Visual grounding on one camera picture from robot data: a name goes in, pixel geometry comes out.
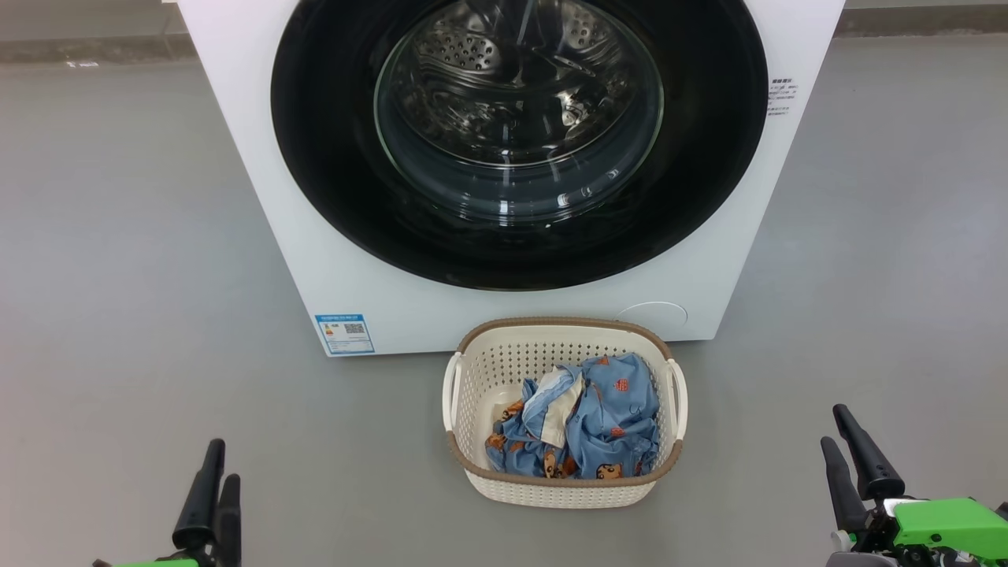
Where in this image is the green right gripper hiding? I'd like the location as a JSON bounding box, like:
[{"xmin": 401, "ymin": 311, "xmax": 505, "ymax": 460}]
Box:
[{"xmin": 821, "ymin": 403, "xmax": 1008, "ymax": 567}]

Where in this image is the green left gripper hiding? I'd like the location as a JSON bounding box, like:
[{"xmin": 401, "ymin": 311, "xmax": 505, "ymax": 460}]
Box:
[{"xmin": 93, "ymin": 439, "xmax": 243, "ymax": 567}]

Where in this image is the blue cartoon print garment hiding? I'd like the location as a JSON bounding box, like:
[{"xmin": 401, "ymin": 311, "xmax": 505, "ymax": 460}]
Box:
[
  {"xmin": 563, "ymin": 353, "xmax": 662, "ymax": 481},
  {"xmin": 485, "ymin": 367, "xmax": 590, "ymax": 480}
]

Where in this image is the round black glass washer door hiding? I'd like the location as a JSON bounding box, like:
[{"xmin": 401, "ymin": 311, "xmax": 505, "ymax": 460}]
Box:
[{"xmin": 270, "ymin": 0, "xmax": 769, "ymax": 292}]

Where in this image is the white front-load washing machine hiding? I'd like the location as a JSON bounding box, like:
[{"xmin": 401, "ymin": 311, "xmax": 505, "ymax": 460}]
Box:
[{"xmin": 175, "ymin": 0, "xmax": 847, "ymax": 358}]

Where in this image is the blue energy label sticker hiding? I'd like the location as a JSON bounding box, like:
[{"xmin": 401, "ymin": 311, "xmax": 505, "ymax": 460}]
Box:
[{"xmin": 314, "ymin": 313, "xmax": 376, "ymax": 356}]

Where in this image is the cream perforated laundry basket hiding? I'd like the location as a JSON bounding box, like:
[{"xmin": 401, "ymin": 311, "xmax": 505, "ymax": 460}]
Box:
[{"xmin": 442, "ymin": 317, "xmax": 689, "ymax": 510}]

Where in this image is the black text notice label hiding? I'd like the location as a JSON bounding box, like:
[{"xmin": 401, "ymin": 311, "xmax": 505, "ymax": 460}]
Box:
[{"xmin": 767, "ymin": 76, "xmax": 799, "ymax": 118}]

